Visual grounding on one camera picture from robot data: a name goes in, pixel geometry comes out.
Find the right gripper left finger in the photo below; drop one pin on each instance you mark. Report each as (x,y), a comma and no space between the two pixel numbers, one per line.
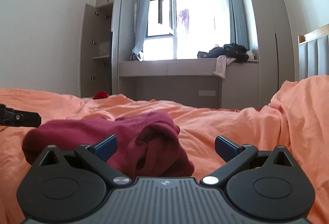
(96,157)

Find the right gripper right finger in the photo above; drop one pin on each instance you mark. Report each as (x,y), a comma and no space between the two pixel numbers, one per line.
(237,158)

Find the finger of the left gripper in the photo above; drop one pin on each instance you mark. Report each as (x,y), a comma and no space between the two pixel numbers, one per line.
(17,118)

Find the maroon garment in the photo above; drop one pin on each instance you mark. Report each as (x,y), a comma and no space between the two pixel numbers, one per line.
(148,143)

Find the dark clothes pile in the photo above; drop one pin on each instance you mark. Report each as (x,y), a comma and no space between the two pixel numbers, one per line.
(232,50)

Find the red object behind bed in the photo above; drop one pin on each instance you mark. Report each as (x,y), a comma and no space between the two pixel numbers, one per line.
(101,95)

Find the orange bed sheet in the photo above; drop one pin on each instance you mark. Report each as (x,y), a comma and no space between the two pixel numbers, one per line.
(296,117)

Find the white cloth on sill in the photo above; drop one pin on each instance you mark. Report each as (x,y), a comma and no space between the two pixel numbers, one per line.
(222,62)

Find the open grey wardrobe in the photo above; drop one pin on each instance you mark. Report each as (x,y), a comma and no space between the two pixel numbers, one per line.
(99,38)

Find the right blue curtain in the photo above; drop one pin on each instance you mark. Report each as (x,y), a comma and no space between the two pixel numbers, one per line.
(238,23)

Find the blue curtain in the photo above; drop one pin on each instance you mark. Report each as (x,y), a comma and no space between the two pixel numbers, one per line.
(238,23)
(141,28)

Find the tall grey closet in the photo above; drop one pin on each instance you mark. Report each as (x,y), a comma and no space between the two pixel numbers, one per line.
(272,44)

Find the padded grey headboard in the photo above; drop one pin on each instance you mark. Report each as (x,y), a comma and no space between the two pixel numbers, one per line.
(313,53)

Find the purple hanging garment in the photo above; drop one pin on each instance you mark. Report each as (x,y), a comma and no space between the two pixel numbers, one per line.
(184,17)

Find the left blue curtain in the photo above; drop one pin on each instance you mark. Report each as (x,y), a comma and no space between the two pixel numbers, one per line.
(141,28)

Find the window frame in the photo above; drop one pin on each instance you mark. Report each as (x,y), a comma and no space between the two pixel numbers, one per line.
(179,29)

